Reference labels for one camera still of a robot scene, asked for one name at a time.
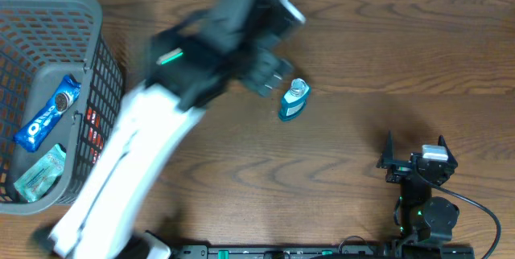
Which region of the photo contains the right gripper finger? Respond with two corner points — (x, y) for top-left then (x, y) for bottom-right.
(438, 135), (457, 165)
(381, 131), (393, 160)

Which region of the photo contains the teal mouthwash bottle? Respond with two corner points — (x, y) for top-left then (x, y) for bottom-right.
(278, 78), (311, 121)

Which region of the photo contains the red coffee stick sachet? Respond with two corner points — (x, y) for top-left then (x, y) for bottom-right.
(86, 107), (104, 164)

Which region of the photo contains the blue Oreo cookie pack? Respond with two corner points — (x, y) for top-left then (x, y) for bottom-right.
(14, 75), (81, 153)

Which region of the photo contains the mint green wipes pack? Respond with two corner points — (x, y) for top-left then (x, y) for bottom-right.
(14, 144), (66, 203)

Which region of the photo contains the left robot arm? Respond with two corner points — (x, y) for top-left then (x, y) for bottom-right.
(32, 0), (305, 258)

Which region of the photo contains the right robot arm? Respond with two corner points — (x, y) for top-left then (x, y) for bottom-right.
(377, 133), (459, 258)

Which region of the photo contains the grey plastic basket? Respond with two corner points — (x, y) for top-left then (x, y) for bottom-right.
(1, 0), (125, 216)

